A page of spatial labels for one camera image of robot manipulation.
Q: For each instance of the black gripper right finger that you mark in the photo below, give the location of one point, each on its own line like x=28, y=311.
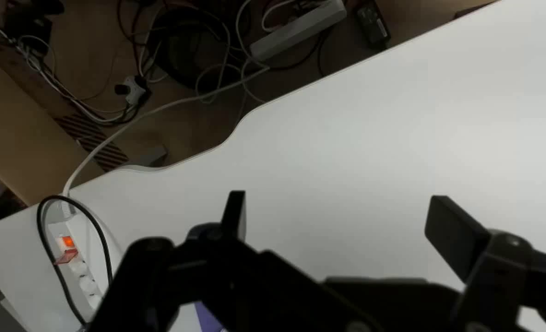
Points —
x=506, y=277

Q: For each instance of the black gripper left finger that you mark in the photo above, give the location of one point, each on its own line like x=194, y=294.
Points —
x=163, y=277

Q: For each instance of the dark vent grille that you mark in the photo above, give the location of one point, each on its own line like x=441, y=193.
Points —
x=94, y=139

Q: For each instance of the white plug adapter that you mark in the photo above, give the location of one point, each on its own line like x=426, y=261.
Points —
x=135, y=91

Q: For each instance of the long white power strip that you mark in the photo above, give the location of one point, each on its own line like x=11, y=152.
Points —
x=297, y=28

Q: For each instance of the black power adapter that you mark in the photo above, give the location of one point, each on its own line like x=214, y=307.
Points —
x=373, y=25

